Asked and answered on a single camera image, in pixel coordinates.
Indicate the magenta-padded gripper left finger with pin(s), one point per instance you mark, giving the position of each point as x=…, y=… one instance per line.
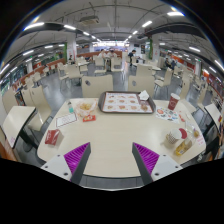
x=63, y=165

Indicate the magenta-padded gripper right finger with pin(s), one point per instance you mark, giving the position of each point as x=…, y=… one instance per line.
x=160, y=165

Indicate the clear yellow-capped drink bottle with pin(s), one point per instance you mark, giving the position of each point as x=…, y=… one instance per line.
x=183, y=147

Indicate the red carton box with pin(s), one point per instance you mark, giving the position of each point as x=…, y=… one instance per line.
x=53, y=137

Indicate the white paper card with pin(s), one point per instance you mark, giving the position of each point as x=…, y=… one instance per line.
x=66, y=119

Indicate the clear plastic packet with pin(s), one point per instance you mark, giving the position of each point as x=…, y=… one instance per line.
x=190, y=126

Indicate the colourful printed leaflet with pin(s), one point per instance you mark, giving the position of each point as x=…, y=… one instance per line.
x=166, y=115

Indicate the small red sauce sachet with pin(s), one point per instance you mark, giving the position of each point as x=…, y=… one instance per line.
x=182, y=117

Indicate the red ketchup packet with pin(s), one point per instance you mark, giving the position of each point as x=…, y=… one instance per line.
x=89, y=118

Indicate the food wrapper with fries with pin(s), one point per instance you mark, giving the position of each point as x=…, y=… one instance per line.
x=86, y=107

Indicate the beige side table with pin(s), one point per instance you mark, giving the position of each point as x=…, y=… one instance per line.
x=213, y=114
x=16, y=121

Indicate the red paper cup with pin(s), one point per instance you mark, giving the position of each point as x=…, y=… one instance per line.
x=173, y=101

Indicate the brown food tray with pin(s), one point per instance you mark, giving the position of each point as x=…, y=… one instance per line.
x=126, y=102

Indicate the crumpled white napkin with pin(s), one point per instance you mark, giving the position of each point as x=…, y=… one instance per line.
x=144, y=95

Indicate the group of beige chairs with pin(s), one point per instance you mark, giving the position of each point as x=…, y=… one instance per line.
x=96, y=85

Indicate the person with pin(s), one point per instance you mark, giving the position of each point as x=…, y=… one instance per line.
x=101, y=54
x=132, y=56
x=112, y=53
x=168, y=63

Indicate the group of ceiling lights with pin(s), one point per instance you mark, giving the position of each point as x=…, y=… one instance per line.
x=35, y=25

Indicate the ceiling air conditioner unit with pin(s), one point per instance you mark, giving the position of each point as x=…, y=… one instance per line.
x=89, y=20

